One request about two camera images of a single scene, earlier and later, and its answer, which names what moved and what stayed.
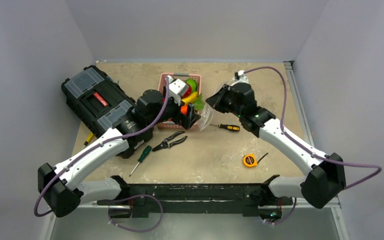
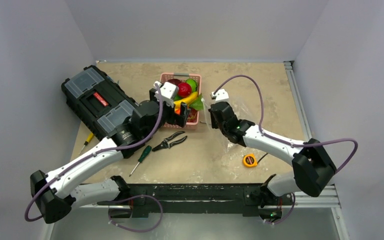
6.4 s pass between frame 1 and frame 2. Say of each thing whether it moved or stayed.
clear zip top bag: moved
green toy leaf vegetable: stayed
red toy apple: stayed
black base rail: stayed
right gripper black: moved
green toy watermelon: stayed
